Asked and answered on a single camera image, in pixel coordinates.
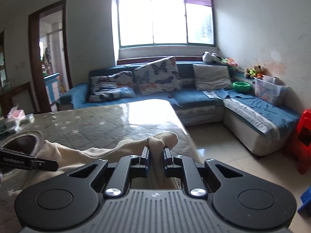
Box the colourful plush toys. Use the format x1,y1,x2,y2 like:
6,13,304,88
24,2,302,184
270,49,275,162
220,58,238,67

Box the light blue small cabinet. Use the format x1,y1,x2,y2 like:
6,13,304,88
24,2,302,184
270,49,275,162
43,73,61,105

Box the brown plush toys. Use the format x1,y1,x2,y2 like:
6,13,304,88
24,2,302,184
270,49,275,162
244,65,266,79

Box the grey star quilted tablecloth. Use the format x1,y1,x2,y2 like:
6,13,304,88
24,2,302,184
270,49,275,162
1,99,198,232

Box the blue plastic stool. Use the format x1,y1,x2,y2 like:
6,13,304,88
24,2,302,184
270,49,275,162
297,186,311,218

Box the white plush toy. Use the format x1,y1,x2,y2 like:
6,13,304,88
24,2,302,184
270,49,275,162
202,51,222,63

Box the cream knit garment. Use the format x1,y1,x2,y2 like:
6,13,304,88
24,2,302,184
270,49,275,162
21,132,179,190

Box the green plastic bowl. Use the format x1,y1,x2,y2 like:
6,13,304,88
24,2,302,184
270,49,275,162
232,82,252,93

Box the clear plastic storage box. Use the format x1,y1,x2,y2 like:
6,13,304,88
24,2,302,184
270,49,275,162
254,76,289,106

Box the pink tissue box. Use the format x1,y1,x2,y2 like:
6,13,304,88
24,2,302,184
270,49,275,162
7,104,26,125

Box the round induction cooktop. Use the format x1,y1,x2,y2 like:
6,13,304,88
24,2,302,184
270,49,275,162
1,130,44,174

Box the window with green frame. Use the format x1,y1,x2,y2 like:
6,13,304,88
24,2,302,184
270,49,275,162
117,0,215,48

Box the blue corner sofa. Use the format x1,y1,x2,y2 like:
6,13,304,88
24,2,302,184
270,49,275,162
57,63,301,156

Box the butterfly pillow lying flat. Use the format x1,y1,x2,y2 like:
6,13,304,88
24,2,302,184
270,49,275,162
89,71,136,102

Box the red plastic stool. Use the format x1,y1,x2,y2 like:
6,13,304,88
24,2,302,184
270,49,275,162
290,109,311,175

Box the butterfly pillow upright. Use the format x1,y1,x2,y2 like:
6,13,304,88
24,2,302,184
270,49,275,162
134,56,182,95

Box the grey cushion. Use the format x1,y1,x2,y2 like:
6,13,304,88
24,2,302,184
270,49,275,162
192,64,232,91

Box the teal flat device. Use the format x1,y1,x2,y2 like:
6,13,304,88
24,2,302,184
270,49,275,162
1,125,16,135

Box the dark wooden display cabinet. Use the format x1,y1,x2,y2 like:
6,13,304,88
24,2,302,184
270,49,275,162
1,31,36,118

